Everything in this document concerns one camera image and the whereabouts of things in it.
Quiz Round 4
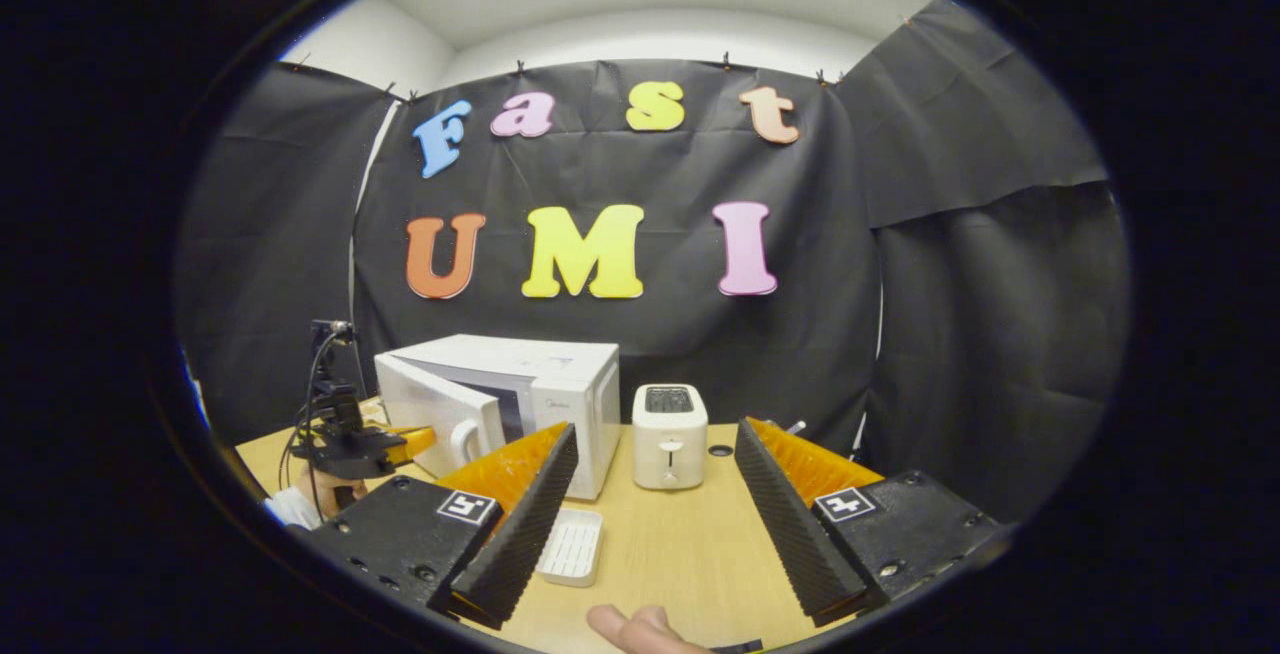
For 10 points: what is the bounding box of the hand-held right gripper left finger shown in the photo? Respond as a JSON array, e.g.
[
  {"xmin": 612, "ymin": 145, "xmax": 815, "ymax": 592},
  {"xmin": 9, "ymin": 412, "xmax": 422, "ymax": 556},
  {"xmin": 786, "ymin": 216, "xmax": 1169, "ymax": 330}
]
[{"xmin": 303, "ymin": 421, "xmax": 581, "ymax": 631}]

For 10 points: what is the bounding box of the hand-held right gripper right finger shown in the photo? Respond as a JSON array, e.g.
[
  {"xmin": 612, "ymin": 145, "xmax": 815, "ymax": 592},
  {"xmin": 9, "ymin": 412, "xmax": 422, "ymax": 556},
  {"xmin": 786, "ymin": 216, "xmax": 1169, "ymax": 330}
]
[{"xmin": 733, "ymin": 417, "xmax": 1006, "ymax": 628}]

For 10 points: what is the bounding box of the white toaster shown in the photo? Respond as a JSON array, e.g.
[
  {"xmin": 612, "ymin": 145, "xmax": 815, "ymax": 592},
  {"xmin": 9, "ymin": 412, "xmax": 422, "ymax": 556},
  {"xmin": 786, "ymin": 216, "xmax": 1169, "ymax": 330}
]
[{"xmin": 631, "ymin": 383, "xmax": 710, "ymax": 492}]

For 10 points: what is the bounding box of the white microwave oven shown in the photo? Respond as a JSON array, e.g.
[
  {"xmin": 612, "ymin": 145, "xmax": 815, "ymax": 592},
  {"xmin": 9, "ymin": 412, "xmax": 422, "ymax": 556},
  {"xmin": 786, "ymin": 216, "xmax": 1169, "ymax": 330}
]
[{"xmin": 374, "ymin": 333, "xmax": 622, "ymax": 503}]

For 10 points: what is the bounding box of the white rectangular tray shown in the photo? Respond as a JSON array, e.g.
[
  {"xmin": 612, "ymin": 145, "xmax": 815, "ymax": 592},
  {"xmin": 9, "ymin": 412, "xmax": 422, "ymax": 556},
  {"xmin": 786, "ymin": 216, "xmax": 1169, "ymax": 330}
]
[{"xmin": 536, "ymin": 508, "xmax": 605, "ymax": 589}]

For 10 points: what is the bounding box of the black backdrop cloth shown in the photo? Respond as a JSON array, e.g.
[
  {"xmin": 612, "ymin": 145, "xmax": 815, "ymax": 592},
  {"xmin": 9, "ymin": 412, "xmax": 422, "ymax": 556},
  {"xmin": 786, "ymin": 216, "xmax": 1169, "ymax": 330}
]
[{"xmin": 175, "ymin": 0, "xmax": 1131, "ymax": 525}]

